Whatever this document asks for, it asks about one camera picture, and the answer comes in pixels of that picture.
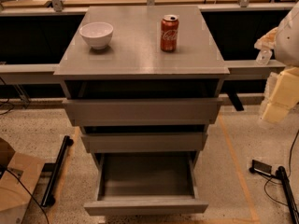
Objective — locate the cardboard box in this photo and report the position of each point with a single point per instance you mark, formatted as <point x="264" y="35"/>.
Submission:
<point x="17" y="183"/>

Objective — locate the grey drawer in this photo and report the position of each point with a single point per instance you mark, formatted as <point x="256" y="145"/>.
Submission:
<point x="150" y="183"/>
<point x="137" y="112"/>
<point x="118" y="139"/>

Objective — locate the red cola can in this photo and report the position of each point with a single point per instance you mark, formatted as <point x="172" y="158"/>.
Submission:
<point x="169" y="33"/>

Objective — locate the grey middle drawer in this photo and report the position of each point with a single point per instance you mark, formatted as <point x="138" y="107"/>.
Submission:
<point x="118" y="139"/>

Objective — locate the black bar stand right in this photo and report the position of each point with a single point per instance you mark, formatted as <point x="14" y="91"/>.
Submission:
<point x="282" y="176"/>

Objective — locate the grey top drawer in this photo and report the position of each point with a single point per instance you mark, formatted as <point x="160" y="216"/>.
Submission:
<point x="137" y="112"/>

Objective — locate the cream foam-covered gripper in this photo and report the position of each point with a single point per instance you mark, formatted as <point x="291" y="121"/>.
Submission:
<point x="288" y="42"/>

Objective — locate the white ceramic bowl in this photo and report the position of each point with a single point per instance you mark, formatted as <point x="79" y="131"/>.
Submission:
<point x="97" y="34"/>

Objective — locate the small black device on floor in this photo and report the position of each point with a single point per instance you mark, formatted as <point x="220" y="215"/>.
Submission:
<point x="260" y="168"/>

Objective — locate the black bar stand left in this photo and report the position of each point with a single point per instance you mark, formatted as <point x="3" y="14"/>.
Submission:
<point x="54" y="169"/>

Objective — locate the grey drawer cabinet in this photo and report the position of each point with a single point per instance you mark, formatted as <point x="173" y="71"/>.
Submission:
<point x="133" y="66"/>

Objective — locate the grey metal rail frame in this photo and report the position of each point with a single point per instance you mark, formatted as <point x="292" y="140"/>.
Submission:
<point x="32" y="44"/>

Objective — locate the black bar stand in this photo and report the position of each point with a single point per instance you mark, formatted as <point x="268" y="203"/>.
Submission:
<point x="54" y="169"/>
<point x="282" y="176"/>

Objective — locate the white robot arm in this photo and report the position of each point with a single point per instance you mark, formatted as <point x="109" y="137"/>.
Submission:
<point x="283" y="40"/>

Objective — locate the grey bottom drawer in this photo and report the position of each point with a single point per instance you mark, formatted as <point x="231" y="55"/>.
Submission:
<point x="150" y="183"/>

